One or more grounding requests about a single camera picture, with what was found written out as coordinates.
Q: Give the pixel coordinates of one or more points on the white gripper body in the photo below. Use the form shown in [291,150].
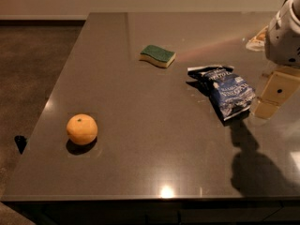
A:
[282,39]

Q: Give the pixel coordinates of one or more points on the white object behind gripper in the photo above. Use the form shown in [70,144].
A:
[256,43]

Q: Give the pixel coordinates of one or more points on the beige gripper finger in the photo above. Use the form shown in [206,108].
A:
[276,89]

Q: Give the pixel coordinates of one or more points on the blue chip bag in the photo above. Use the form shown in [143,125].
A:
[229,92]

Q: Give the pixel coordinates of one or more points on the small black floor object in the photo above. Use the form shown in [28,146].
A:
[21,142]

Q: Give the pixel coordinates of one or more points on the orange fruit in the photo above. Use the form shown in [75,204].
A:
[82,129]

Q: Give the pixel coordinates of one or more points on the green yellow sponge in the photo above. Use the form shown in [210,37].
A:
[157,56]

